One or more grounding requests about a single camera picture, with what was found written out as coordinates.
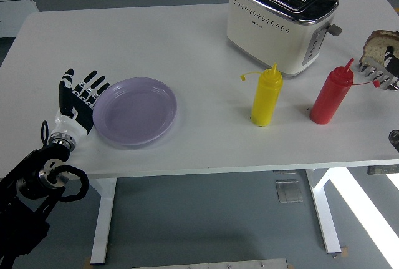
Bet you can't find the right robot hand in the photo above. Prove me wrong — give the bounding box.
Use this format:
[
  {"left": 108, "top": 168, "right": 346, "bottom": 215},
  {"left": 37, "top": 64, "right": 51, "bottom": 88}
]
[{"left": 383, "top": 45, "right": 396, "bottom": 66}]

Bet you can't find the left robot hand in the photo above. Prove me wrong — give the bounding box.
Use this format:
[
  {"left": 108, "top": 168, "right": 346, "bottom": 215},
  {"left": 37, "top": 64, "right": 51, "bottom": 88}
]
[{"left": 51, "top": 68, "right": 110, "bottom": 140}]

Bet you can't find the brown-crusted bread slice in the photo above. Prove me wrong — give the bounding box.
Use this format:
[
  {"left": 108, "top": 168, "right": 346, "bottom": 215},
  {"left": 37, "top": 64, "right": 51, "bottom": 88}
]
[{"left": 360, "top": 30, "right": 399, "bottom": 64}]

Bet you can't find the purple round plate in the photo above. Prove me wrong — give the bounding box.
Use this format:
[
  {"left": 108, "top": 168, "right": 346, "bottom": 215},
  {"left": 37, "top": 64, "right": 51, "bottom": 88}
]
[{"left": 92, "top": 77, "right": 178, "bottom": 147}]

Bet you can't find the cream white two-slot toaster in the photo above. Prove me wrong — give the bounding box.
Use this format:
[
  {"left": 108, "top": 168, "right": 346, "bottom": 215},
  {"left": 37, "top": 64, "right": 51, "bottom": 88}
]
[{"left": 226, "top": 0, "right": 343, "bottom": 79}]

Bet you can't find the silver metal toast rack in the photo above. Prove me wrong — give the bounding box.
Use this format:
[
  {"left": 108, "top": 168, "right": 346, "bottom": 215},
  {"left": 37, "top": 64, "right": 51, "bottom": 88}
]
[{"left": 357, "top": 56, "right": 399, "bottom": 91}]

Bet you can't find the red squeeze bottle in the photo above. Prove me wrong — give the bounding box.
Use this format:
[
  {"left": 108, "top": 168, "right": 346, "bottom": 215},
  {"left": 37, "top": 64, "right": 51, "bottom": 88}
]
[{"left": 309, "top": 57, "right": 382, "bottom": 125}]

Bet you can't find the white table leg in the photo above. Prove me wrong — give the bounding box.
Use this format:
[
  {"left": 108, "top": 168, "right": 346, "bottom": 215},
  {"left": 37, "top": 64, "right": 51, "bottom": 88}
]
[
  {"left": 304, "top": 169, "right": 341, "bottom": 253},
  {"left": 85, "top": 177, "right": 118, "bottom": 265}
]

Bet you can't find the grey table control panel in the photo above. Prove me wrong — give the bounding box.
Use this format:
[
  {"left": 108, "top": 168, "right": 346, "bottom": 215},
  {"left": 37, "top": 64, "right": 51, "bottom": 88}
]
[{"left": 367, "top": 165, "right": 399, "bottom": 175}]

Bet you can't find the white slatted cart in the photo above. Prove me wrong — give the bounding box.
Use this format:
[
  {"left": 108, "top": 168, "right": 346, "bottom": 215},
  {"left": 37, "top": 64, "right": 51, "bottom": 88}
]
[{"left": 0, "top": 0, "right": 40, "bottom": 38}]

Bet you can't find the yellow squeeze bottle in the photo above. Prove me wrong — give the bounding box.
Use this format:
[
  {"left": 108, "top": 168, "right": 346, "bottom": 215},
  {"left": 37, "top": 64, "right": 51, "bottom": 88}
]
[{"left": 239, "top": 63, "right": 283, "bottom": 127}]

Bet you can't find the grey metal floor hatch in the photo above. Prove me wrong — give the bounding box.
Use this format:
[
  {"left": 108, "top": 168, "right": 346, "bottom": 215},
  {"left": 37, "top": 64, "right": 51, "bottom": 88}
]
[{"left": 275, "top": 180, "right": 304, "bottom": 203}]

